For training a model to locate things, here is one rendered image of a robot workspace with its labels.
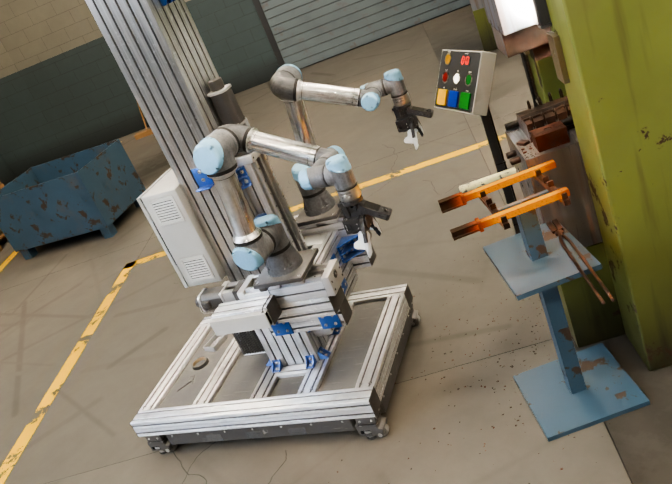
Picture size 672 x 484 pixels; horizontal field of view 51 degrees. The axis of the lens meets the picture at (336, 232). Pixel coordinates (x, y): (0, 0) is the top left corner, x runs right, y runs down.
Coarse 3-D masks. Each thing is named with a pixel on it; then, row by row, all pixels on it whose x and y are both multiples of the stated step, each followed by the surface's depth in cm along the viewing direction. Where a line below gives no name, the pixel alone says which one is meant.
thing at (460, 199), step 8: (552, 160) 253; (536, 168) 253; (544, 168) 252; (552, 168) 253; (512, 176) 254; (520, 176) 253; (528, 176) 253; (488, 184) 256; (496, 184) 253; (504, 184) 254; (472, 192) 255; (488, 192) 254; (440, 200) 256; (448, 200) 255; (456, 200) 256; (464, 200) 254; (448, 208) 257
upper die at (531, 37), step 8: (536, 24) 258; (496, 32) 270; (520, 32) 259; (528, 32) 259; (536, 32) 259; (544, 32) 259; (496, 40) 277; (504, 40) 260; (512, 40) 260; (520, 40) 260; (528, 40) 260; (536, 40) 260; (544, 40) 260; (504, 48) 264; (512, 48) 262; (520, 48) 262; (528, 48) 262
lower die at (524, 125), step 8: (544, 104) 290; (552, 104) 281; (568, 104) 276; (520, 112) 292; (528, 112) 286; (544, 112) 277; (552, 112) 276; (560, 112) 273; (520, 120) 286; (528, 120) 278; (536, 120) 275; (552, 120) 273; (520, 128) 294; (528, 128) 275; (536, 128) 275; (568, 128) 275; (528, 136) 279
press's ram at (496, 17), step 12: (492, 0) 253; (504, 0) 249; (516, 0) 249; (528, 0) 249; (492, 12) 263; (504, 12) 251; (516, 12) 251; (528, 12) 251; (492, 24) 273; (504, 24) 253; (516, 24) 253; (528, 24) 253
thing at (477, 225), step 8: (552, 192) 233; (560, 192) 231; (568, 192) 231; (536, 200) 232; (544, 200) 231; (552, 200) 231; (512, 208) 233; (520, 208) 231; (528, 208) 232; (488, 216) 234; (496, 216) 232; (512, 216) 232; (464, 224) 235; (472, 224) 233; (480, 224) 232; (488, 224) 233; (456, 232) 233; (464, 232) 234; (472, 232) 234
